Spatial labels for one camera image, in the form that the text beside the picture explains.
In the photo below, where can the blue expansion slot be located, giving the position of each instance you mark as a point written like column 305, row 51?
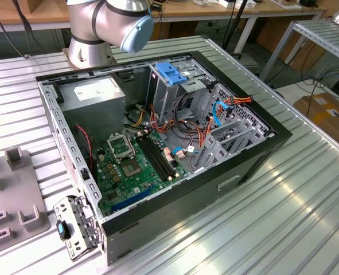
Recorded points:
column 132, row 199

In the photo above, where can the black PC case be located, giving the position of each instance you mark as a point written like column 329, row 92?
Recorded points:
column 186, row 206

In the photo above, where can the green motherboard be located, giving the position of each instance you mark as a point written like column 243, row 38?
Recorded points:
column 146, row 177

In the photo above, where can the CPU socket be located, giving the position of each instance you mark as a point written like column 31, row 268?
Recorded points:
column 131, row 169

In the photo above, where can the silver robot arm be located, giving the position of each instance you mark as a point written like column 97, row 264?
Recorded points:
column 106, row 17

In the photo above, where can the grey parts rack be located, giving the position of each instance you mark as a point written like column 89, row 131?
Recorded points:
column 14, row 194

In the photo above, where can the brown square base plate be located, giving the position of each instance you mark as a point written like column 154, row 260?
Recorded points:
column 66, row 58

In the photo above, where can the grey metal drive cage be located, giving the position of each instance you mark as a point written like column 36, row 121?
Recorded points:
column 163, row 97

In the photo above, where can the blue plastic disk carrier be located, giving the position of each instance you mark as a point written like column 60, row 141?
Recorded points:
column 167, row 73

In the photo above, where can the black blue latch clip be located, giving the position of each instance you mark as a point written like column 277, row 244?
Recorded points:
column 62, row 230

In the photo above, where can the wooden desk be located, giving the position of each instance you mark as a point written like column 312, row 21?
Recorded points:
column 180, row 10

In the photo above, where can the grey metal disk bay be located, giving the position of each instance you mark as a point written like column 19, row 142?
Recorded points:
column 243, row 129

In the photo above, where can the black tripod stand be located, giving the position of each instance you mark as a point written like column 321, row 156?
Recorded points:
column 233, row 25

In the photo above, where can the flat cardboard box with label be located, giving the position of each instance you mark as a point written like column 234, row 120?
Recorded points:
column 324, row 114

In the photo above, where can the black RAM slot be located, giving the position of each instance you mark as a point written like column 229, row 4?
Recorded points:
column 153, row 159
column 161, row 156

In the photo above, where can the grey metal slot bracket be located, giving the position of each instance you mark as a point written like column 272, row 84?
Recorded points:
column 80, row 226

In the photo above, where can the grey power supply unit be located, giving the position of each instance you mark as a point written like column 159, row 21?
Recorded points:
column 94, row 114

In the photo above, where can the metal slat side table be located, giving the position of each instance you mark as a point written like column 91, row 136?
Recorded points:
column 315, row 31

